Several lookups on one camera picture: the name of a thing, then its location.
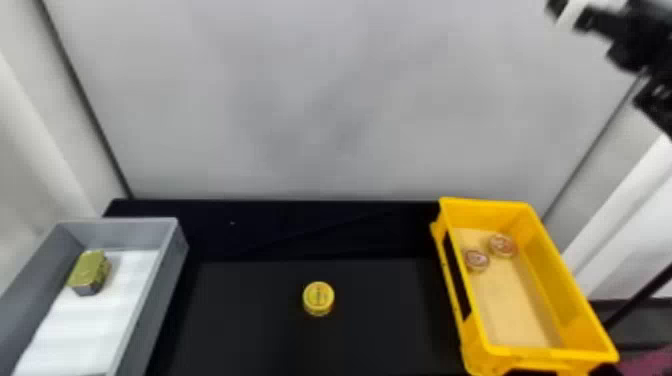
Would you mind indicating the yellow rectangular box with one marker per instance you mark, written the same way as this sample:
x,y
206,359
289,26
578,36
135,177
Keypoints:
x,y
546,336

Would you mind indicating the black tripod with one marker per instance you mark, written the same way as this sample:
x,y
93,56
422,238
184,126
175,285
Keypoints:
x,y
638,36

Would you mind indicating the white foam pad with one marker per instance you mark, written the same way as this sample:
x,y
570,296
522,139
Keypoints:
x,y
89,330

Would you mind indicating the yellow round can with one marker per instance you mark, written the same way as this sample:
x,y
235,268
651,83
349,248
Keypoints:
x,y
318,297

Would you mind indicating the orange round can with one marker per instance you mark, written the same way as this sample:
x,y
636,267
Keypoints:
x,y
502,244
476,259

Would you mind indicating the olive yellow rectangular tin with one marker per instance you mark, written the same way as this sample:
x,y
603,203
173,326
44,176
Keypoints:
x,y
89,272

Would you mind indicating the grey rectangular box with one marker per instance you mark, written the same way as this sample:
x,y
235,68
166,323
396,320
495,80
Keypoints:
x,y
157,273

